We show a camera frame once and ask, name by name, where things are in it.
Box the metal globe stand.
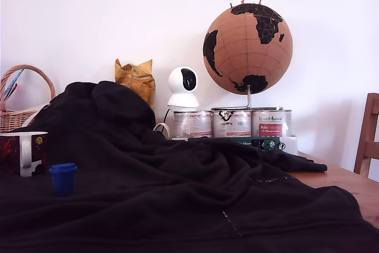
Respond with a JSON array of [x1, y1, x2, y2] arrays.
[[211, 85, 284, 111]]

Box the black fleece blanket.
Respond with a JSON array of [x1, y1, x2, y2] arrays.
[[0, 80, 379, 253]]

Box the dark green flat box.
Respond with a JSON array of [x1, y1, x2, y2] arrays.
[[188, 136, 281, 150]]

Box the silver can, red text label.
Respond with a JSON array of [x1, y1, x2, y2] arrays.
[[172, 110, 213, 139]]

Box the wicker basket with handle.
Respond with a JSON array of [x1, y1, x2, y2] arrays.
[[0, 63, 56, 134]]

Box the white dome security camera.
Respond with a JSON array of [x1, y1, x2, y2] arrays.
[[166, 65, 200, 109]]

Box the cork globe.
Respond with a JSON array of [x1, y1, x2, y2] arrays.
[[203, 3, 294, 95]]

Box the blue striped stick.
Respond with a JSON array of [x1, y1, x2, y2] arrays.
[[2, 68, 25, 101]]

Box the silver can, red banner label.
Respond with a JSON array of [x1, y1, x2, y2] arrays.
[[250, 109, 293, 138]]

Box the red and white mug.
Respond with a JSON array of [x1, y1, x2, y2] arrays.
[[0, 130, 49, 178]]

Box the blue coffee capsule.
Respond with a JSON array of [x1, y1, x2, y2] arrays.
[[49, 163, 78, 197]]

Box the white looped cable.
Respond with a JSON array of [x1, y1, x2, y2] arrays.
[[153, 122, 171, 140]]

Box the silver can, black logo label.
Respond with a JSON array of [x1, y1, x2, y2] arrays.
[[211, 110, 253, 139]]

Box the wooden chair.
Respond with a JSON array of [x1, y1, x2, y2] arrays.
[[354, 92, 379, 180]]

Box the yellow paper bag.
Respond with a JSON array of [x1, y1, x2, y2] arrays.
[[114, 58, 156, 108]]

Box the white plastic object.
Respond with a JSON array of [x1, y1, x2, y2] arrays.
[[22, 103, 51, 128]]

